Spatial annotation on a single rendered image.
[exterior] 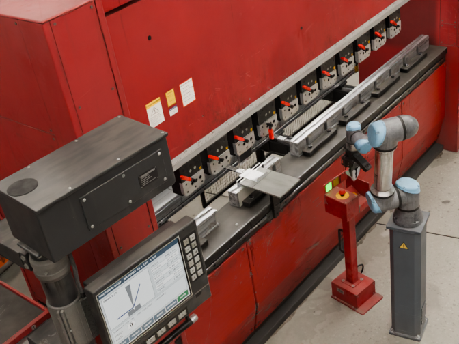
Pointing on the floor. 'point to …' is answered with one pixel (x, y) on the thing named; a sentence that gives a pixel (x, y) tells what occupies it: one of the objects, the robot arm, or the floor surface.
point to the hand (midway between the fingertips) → (355, 179)
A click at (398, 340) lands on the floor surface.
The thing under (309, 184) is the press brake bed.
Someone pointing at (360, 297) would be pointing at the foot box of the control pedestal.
